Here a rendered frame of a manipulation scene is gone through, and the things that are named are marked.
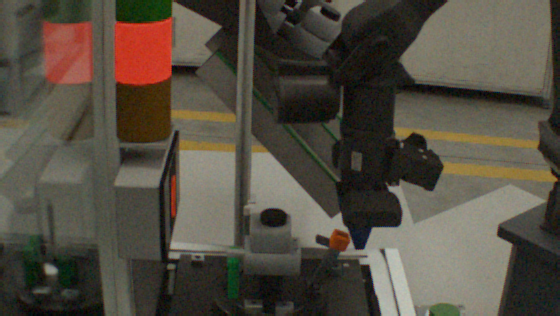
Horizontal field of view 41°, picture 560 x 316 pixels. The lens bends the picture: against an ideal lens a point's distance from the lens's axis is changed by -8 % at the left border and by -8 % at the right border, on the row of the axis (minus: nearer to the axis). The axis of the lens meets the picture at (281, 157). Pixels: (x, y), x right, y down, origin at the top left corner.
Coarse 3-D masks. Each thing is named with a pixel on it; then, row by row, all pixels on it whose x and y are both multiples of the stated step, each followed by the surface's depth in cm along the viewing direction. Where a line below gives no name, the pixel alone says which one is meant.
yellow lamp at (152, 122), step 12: (120, 84) 63; (132, 84) 63; (144, 84) 63; (156, 84) 64; (168, 84) 65; (120, 96) 64; (132, 96) 63; (144, 96) 63; (156, 96) 64; (168, 96) 65; (120, 108) 64; (132, 108) 64; (144, 108) 64; (156, 108) 64; (168, 108) 66; (120, 120) 65; (132, 120) 64; (144, 120) 64; (156, 120) 65; (168, 120) 66; (120, 132) 65; (132, 132) 64; (144, 132) 65; (156, 132) 65; (168, 132) 66
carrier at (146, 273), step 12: (132, 264) 103; (144, 264) 103; (156, 264) 104; (144, 276) 101; (156, 276) 101; (144, 288) 98; (156, 288) 98; (144, 300) 95; (156, 300) 96; (144, 312) 93; (156, 312) 93
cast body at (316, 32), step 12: (312, 12) 109; (324, 12) 110; (336, 12) 111; (288, 24) 113; (300, 24) 111; (312, 24) 110; (324, 24) 109; (336, 24) 109; (288, 36) 113; (300, 36) 111; (312, 36) 110; (324, 36) 110; (312, 48) 111; (324, 48) 110
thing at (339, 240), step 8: (336, 232) 92; (344, 232) 93; (320, 240) 92; (328, 240) 93; (336, 240) 92; (344, 240) 92; (328, 248) 94; (336, 248) 92; (344, 248) 92; (328, 256) 93; (336, 256) 93; (320, 264) 94; (328, 264) 93; (320, 272) 94; (328, 272) 94; (312, 280) 95; (320, 280) 94
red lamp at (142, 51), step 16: (128, 32) 61; (144, 32) 61; (160, 32) 62; (128, 48) 62; (144, 48) 62; (160, 48) 63; (128, 64) 62; (144, 64) 62; (160, 64) 63; (128, 80) 63; (144, 80) 63; (160, 80) 64
